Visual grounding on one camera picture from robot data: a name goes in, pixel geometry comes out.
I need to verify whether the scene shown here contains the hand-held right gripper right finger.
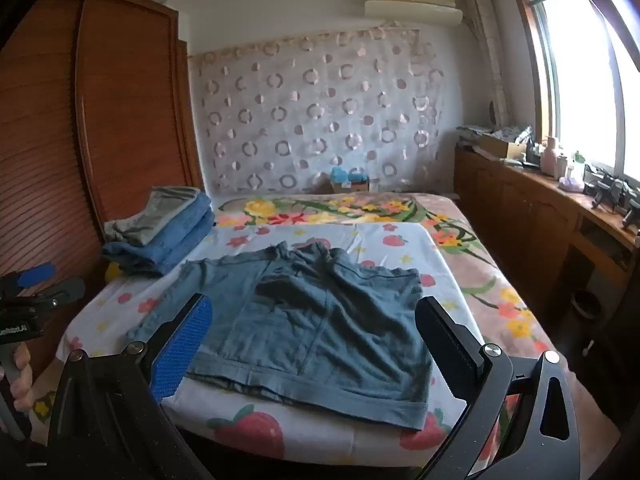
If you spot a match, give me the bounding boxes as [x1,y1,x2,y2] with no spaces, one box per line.
[415,296,581,480]

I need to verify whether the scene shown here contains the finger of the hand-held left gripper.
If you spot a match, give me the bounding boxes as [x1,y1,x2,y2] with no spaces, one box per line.
[0,261,56,293]
[22,277,87,313]

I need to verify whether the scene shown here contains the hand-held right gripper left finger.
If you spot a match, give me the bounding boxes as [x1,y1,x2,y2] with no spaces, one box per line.
[47,294,215,480]

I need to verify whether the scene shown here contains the grey-blue short pants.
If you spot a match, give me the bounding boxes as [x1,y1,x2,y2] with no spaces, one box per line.
[127,241,433,432]

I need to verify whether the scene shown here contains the folded grey-green pants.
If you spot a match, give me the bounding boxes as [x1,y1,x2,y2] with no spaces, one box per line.
[105,186,202,247]

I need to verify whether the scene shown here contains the person's left hand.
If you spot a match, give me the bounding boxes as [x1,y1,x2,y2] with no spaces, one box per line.
[10,346,34,414]

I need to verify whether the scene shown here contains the pink floral blanket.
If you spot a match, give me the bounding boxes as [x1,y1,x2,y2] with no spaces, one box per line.
[30,192,556,480]

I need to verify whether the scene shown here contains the folded blue jeans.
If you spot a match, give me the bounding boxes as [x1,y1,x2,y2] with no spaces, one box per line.
[102,195,216,277]

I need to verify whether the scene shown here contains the round waste bin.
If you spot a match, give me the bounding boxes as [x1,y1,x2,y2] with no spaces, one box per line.
[571,289,603,320]

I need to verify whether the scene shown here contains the wooden cabinet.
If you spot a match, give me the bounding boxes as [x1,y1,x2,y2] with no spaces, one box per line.
[454,145,640,361]

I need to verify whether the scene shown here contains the wooden wardrobe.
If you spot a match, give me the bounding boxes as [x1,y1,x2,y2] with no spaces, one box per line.
[0,0,203,376]

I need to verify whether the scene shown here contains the white flower-printed sheet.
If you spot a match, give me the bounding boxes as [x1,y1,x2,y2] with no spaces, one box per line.
[55,222,486,466]

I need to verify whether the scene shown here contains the small cardboard box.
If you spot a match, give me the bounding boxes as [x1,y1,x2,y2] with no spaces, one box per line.
[329,177,372,193]

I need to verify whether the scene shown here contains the blue plastic bag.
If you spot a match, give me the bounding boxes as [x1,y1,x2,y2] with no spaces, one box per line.
[331,166,368,184]

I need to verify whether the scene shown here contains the open cardboard box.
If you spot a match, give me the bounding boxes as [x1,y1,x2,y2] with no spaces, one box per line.
[472,132,528,161]

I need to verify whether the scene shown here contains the pink bottle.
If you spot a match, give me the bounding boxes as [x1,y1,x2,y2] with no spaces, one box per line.
[540,136,561,177]

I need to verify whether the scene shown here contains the black metal stand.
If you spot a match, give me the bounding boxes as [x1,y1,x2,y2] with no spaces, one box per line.
[584,164,632,211]
[620,197,640,233]

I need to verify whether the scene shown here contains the patterned cloth pile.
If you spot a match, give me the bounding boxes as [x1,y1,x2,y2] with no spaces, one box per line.
[457,124,536,148]

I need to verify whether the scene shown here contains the window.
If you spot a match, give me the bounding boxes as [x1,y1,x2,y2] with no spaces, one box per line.
[507,0,640,191]

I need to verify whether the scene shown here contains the cream patterned curtain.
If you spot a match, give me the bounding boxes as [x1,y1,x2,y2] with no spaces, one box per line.
[462,0,511,128]

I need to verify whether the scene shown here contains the circle-patterned wall cloth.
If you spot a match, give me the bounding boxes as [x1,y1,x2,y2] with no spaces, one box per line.
[189,22,448,196]

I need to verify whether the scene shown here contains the wall air conditioner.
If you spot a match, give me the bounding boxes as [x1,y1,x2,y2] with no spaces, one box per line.
[364,0,463,26]

